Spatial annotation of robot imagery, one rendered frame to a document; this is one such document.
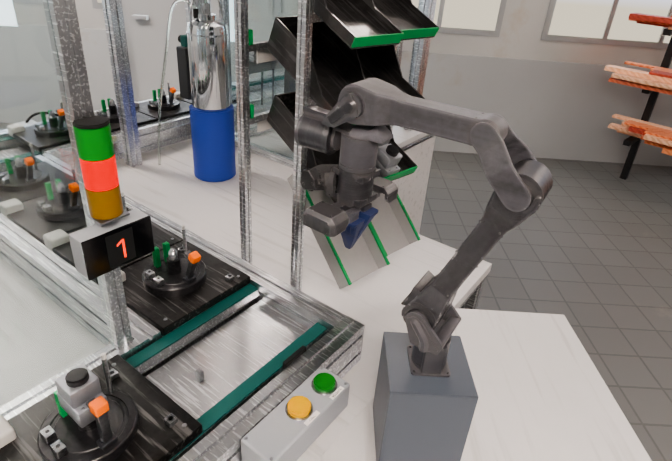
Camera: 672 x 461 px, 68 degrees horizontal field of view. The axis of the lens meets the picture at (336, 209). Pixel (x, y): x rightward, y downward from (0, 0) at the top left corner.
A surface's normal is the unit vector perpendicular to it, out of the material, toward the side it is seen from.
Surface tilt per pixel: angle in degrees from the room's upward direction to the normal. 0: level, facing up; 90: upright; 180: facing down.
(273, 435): 0
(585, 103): 90
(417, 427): 90
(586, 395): 0
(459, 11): 90
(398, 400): 90
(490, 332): 0
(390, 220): 45
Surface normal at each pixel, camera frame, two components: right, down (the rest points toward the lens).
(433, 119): -0.54, 0.37
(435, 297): -0.29, -0.04
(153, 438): 0.07, -0.88
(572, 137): -0.01, 0.47
